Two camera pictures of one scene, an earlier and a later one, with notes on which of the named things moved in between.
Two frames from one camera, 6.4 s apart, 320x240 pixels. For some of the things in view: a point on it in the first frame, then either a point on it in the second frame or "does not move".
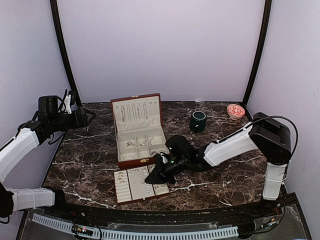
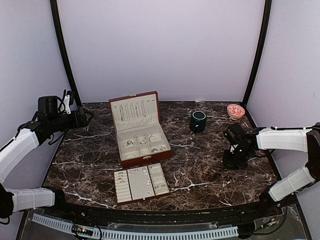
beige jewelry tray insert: (130, 184) does not move
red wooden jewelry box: (138, 131) does not move
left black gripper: (77, 123) does not move
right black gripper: (157, 177) to (228, 164)
